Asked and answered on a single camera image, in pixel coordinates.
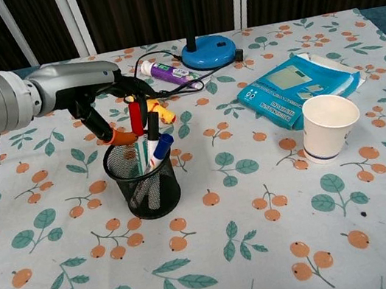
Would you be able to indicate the blue cap marker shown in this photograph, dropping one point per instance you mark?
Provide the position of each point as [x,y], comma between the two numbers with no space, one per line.
[163,147]

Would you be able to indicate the black mesh pen holder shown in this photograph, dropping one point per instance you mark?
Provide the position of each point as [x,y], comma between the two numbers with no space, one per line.
[156,192]

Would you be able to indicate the floral fruit print tablecloth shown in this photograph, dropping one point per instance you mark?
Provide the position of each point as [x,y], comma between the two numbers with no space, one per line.
[229,220]

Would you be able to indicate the white paper cup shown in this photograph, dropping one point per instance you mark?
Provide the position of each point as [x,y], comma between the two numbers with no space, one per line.
[328,128]

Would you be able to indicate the red cap marker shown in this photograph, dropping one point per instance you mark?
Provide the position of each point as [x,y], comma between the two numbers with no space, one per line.
[135,119]

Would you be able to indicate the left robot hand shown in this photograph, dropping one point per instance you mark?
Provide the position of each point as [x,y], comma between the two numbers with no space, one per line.
[77,82]

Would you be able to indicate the blue desk lamp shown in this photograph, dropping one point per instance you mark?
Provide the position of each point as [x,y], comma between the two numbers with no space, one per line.
[208,51]

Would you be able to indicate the yellow toy figure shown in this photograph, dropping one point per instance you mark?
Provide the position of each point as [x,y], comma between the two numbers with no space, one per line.
[164,112]

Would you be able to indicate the black cap marker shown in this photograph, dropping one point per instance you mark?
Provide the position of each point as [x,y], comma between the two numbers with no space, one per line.
[152,131]

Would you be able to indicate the purple white tube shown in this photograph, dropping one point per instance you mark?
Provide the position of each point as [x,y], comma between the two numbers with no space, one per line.
[169,72]

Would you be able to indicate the blue product box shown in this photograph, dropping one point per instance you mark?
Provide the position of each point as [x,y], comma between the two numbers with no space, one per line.
[295,87]

